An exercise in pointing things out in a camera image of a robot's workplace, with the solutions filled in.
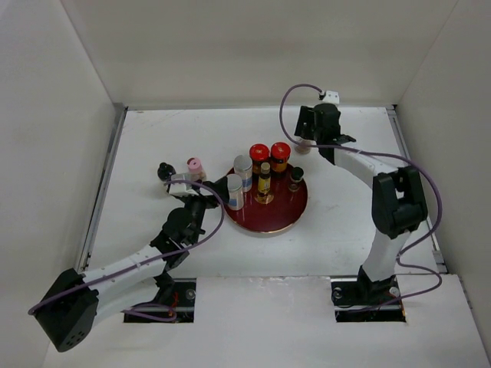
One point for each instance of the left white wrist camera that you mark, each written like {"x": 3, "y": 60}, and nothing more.
{"x": 181, "y": 185}

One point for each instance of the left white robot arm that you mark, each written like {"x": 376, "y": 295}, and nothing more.
{"x": 77, "y": 302}

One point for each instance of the black cap white powder bottle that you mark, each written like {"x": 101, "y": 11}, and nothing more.
{"x": 165, "y": 172}

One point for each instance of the black cap brown spice bottle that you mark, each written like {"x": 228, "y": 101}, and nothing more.
{"x": 303, "y": 146}

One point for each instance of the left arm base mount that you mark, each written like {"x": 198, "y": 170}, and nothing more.
{"x": 173, "y": 304}

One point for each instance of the pink lid spice bottle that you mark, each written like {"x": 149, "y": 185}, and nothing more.
{"x": 196, "y": 170}

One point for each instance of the silver lid spice jar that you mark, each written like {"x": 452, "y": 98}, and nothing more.
{"x": 234, "y": 186}

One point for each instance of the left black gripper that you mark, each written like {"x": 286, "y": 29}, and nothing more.
{"x": 209, "y": 201}

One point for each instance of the silver lid blue label jar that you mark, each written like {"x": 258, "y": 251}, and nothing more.
{"x": 242, "y": 166}

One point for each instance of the small black lid spice jar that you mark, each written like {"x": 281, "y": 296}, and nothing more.
{"x": 295, "y": 179}

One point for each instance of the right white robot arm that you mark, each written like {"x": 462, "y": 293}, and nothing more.
{"x": 398, "y": 204}

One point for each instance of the tall yellow label bottle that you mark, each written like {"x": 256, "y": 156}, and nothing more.
{"x": 264, "y": 192}

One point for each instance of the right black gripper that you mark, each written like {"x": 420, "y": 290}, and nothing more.
{"x": 307, "y": 115}

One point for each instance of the round red tray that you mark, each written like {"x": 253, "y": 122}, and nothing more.
{"x": 285, "y": 209}

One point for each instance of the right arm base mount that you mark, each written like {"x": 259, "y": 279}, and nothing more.
{"x": 360, "y": 300}

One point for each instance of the red lid sauce jar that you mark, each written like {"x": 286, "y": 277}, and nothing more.
{"x": 259, "y": 154}
{"x": 279, "y": 156}

